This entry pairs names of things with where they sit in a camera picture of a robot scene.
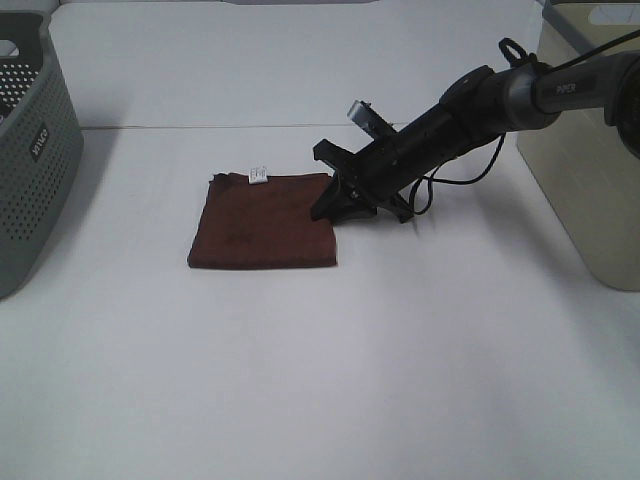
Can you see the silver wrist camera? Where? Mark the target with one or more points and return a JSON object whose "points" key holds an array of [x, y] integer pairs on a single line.
{"points": [[367, 119]]}

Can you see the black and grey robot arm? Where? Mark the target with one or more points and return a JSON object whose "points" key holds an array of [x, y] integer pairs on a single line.
{"points": [[479, 108]]}

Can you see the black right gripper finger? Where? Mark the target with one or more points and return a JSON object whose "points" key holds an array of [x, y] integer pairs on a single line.
{"points": [[341, 211]]}

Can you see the brown towel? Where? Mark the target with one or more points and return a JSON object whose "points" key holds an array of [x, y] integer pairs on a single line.
{"points": [[246, 226]]}

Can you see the beige plastic basket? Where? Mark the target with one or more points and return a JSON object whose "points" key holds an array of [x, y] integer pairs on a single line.
{"points": [[588, 176]]}

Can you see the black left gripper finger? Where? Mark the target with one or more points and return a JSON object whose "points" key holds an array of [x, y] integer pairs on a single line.
{"points": [[333, 192]]}

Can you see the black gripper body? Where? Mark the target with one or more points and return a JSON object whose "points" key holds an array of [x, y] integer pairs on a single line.
{"points": [[377, 173]]}

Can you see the grey perforated plastic basket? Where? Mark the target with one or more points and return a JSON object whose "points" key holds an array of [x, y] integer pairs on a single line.
{"points": [[41, 144]]}

